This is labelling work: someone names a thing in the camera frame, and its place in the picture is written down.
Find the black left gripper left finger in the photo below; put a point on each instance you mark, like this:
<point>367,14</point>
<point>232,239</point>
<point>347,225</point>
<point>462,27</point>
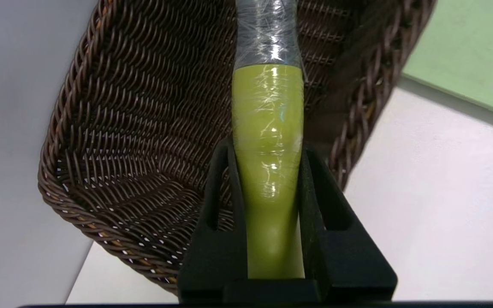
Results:
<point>225,252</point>

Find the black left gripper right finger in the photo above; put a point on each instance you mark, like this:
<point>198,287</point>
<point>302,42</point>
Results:
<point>340,256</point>

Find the dark brown wicker basket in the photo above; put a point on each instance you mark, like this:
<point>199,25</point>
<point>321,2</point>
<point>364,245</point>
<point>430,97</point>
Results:
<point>135,128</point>

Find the light green plastic tray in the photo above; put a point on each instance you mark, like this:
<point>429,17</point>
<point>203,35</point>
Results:
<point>473,51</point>

